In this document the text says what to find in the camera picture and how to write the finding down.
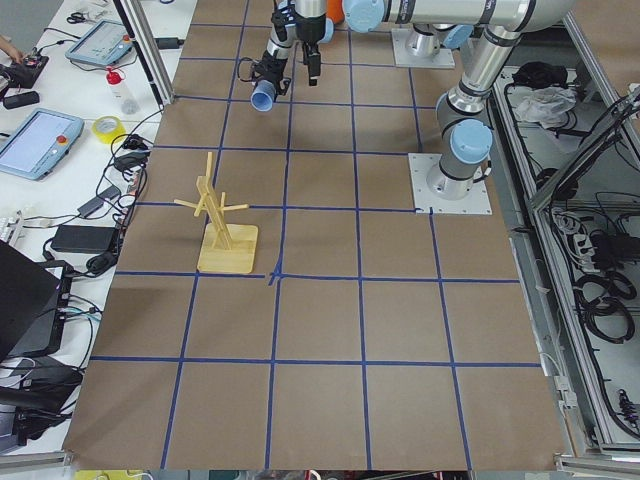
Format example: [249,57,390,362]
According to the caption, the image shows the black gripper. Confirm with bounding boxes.
[249,50,292,96]

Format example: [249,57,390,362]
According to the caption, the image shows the blue plastic cup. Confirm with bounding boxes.
[250,80,277,112]

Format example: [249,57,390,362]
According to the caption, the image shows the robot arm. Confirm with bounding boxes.
[245,1,333,112]
[343,1,574,201]

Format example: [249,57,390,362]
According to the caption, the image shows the wooden cup rack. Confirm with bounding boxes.
[174,152,259,274]

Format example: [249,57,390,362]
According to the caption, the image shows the orange cylindrical container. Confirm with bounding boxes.
[326,0,345,25]

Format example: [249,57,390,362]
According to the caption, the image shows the red cap squeeze bottle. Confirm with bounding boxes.
[106,67,140,115]

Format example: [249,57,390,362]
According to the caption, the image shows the far teach pendant tablet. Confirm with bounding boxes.
[65,20,132,67]

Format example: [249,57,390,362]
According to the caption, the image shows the teach pendant tablet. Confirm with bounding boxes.
[1,108,84,180]
[65,20,132,67]

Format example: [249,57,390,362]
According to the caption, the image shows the yellow tape roll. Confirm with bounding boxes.
[91,116,126,144]

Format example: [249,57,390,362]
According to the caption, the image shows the black power adapter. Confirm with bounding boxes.
[78,185,121,219]

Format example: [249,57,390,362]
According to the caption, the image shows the near teach pendant tablet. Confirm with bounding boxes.
[1,108,84,180]

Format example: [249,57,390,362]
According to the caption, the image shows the large black power brick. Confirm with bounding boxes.
[51,225,116,254]

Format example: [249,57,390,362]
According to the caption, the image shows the crumpled white black cloth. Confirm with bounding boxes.
[512,61,577,129]

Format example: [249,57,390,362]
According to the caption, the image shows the black laptop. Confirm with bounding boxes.
[1,242,72,360]

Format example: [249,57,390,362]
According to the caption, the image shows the aluminium frame post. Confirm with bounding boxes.
[113,0,174,107]

